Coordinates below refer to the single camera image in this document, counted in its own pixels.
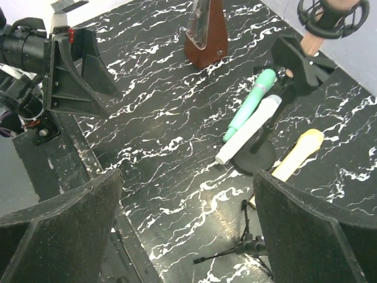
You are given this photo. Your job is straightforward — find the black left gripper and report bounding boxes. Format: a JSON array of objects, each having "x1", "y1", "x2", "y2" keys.
[{"x1": 42, "y1": 26, "x2": 122, "y2": 118}]

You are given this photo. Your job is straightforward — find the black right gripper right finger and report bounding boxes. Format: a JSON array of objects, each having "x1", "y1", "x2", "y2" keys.
[{"x1": 253, "y1": 170, "x2": 376, "y2": 282}]

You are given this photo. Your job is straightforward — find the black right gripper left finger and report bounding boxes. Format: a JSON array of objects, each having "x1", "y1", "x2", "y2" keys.
[{"x1": 1, "y1": 169, "x2": 122, "y2": 282}]

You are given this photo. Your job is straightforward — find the white microphone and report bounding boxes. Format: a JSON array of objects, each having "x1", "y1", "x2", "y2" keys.
[{"x1": 215, "y1": 95, "x2": 282, "y2": 164}]

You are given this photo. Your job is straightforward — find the black round-base clip stand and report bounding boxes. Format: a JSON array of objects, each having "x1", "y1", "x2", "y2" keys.
[{"x1": 231, "y1": 35, "x2": 336, "y2": 175}]

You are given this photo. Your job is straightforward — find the pink microphone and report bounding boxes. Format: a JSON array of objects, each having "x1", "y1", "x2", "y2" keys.
[{"x1": 297, "y1": 1, "x2": 369, "y2": 55}]

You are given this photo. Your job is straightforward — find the yellow microphone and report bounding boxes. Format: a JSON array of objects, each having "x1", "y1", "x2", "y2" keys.
[{"x1": 249, "y1": 129, "x2": 325, "y2": 210}]

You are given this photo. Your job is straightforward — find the brown wooden metronome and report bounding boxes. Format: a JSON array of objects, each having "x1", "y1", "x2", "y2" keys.
[{"x1": 184, "y1": 0, "x2": 228, "y2": 70}]

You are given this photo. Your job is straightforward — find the mint green microphone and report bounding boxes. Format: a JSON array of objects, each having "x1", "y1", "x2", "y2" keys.
[{"x1": 222, "y1": 68, "x2": 277, "y2": 143}]

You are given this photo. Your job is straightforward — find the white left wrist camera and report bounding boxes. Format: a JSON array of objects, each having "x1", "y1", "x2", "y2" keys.
[{"x1": 50, "y1": 0, "x2": 89, "y2": 33}]

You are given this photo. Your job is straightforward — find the black tripod shock-mount stand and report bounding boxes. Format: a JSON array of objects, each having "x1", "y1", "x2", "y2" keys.
[{"x1": 297, "y1": 1, "x2": 370, "y2": 40}]

